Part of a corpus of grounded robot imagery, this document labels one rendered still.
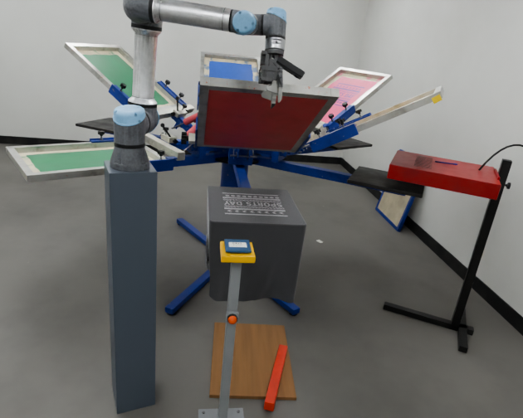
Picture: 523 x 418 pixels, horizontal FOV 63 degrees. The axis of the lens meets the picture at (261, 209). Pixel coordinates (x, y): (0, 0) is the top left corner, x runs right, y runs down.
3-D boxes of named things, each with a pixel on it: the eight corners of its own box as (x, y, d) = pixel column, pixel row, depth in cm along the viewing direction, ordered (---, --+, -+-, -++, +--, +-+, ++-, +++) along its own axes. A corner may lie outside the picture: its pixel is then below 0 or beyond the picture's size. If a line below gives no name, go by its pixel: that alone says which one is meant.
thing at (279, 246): (295, 303, 212) (307, 225, 197) (204, 303, 205) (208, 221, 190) (294, 300, 215) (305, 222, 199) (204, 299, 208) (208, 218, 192)
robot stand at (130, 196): (116, 415, 204) (109, 173, 160) (112, 387, 219) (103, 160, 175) (154, 405, 211) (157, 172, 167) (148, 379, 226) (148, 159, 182)
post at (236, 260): (246, 448, 194) (269, 261, 159) (197, 449, 190) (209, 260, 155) (242, 408, 214) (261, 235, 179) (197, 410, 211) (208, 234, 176)
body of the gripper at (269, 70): (257, 85, 165) (259, 53, 164) (280, 87, 166) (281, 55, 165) (261, 81, 157) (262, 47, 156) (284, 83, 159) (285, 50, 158)
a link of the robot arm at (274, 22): (265, 13, 164) (287, 13, 163) (263, 42, 165) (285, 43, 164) (263, 5, 156) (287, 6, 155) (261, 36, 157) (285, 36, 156)
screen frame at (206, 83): (339, 97, 181) (339, 88, 181) (199, 85, 172) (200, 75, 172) (295, 153, 257) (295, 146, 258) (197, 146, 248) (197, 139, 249)
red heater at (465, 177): (489, 182, 281) (494, 164, 276) (496, 202, 240) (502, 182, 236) (394, 164, 300) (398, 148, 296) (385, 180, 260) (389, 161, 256)
